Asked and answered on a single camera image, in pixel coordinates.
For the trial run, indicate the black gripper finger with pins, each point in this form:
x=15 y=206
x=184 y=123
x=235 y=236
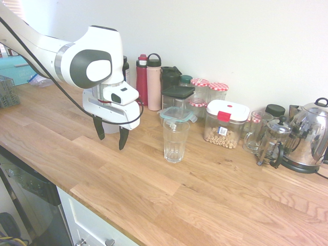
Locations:
x=99 y=129
x=123 y=138

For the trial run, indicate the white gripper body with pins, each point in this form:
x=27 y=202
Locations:
x=112 y=112

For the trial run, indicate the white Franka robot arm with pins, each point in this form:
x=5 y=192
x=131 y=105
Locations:
x=100 y=41

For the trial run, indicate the red water bottle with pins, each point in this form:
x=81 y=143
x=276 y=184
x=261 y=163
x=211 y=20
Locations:
x=141 y=87

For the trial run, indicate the pink water bottle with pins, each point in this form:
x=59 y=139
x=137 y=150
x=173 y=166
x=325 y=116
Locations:
x=153 y=87

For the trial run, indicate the clear drinking glass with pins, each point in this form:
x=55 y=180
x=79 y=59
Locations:
x=176 y=143

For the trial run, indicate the glass container with teal lid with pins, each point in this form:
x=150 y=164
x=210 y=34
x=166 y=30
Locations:
x=176 y=112

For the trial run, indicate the black shaker bottle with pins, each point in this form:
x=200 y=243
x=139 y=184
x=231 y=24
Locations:
x=169 y=79

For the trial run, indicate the square container with black lid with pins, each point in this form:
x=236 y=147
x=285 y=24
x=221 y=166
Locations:
x=178 y=91

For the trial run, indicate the clear plastic bag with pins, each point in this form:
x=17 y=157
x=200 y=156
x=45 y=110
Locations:
x=38 y=81

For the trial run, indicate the glass jar with green lid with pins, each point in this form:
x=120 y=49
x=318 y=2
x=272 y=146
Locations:
x=185 y=80

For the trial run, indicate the small jar with checkered lid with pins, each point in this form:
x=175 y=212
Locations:
x=197 y=103

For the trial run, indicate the white cabinet drawer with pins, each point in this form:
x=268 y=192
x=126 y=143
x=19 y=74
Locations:
x=84 y=220

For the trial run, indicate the jar with red checkered lid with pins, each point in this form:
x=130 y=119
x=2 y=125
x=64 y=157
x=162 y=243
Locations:
x=217 y=86
x=200 y=82

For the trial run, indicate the black dishwasher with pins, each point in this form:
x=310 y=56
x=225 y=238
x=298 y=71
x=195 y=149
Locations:
x=33 y=194

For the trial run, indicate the grey plastic basket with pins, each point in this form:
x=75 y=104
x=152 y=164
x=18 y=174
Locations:
x=9 y=94

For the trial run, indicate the cereal container with white lid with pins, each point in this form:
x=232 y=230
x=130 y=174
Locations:
x=226 y=107

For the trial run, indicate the clear glass mug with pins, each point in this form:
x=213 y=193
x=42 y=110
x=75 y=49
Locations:
x=256 y=143

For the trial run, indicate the glass French press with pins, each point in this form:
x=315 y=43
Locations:
x=275 y=143

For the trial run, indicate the jar with black lid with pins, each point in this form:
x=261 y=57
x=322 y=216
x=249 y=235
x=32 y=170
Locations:
x=275 y=109

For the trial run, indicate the shiny steel electric kettle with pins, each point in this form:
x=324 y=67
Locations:
x=312 y=133

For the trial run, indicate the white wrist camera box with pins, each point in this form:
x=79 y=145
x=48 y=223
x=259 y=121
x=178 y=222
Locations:
x=128 y=96

